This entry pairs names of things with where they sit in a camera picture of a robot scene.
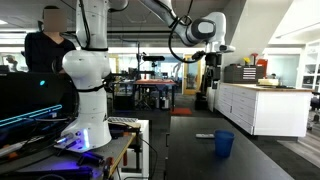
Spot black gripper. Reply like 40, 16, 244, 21
204, 51, 224, 89

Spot white marker with orange cap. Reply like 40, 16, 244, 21
195, 133, 215, 140

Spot blue plastic cup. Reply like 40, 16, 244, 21
213, 129, 235, 159

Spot dark metal tool chest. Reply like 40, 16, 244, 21
222, 64, 258, 85

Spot yellow framed glass door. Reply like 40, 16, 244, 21
182, 54, 203, 96

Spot black floor box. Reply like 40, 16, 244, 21
194, 91, 209, 111

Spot red floor mat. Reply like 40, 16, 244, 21
169, 107, 193, 117

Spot red box on chest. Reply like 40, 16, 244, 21
250, 53, 269, 78

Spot red topped workbench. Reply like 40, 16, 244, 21
133, 79, 177, 113

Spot pale yellow stacked boards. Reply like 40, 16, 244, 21
257, 78, 280, 88

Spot white drawer cabinet wood top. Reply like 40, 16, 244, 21
214, 82, 314, 138

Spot black office chair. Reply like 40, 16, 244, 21
307, 91, 320, 131

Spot person in black sweater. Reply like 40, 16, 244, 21
24, 5, 77, 74

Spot black monitor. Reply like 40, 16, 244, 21
0, 71, 79, 120

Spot laptop with cyan glow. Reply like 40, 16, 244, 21
0, 104, 64, 148

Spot grey robot mounting table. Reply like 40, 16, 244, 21
0, 132, 138, 180

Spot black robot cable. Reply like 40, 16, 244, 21
167, 14, 206, 64

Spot thin black power cable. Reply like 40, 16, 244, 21
137, 134, 160, 180

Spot white pedestal cabinet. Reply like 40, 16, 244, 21
119, 119, 150, 179

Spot white wall shelf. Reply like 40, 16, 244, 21
298, 41, 320, 93

